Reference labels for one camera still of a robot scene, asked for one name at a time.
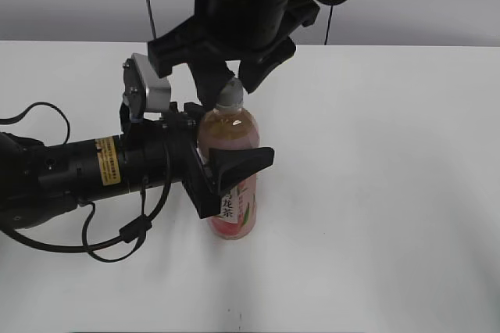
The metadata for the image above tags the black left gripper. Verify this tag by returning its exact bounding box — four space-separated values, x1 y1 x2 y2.
119 102 274 219

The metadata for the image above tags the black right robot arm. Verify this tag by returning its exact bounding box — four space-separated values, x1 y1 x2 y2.
148 0 320 110

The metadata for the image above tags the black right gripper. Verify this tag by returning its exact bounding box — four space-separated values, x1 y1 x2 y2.
148 0 319 107

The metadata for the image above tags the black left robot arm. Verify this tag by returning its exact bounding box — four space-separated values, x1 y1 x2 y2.
1 103 274 229

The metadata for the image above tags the white bottle cap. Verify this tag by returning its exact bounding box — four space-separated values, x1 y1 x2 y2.
216 77 244 110

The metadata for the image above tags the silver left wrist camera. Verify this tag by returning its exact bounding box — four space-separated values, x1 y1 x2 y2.
123 53 171 121

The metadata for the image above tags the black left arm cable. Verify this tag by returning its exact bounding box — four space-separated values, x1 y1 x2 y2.
0 101 173 264

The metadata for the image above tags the pink peach oolong tea bottle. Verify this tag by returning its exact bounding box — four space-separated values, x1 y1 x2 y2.
198 108 259 240

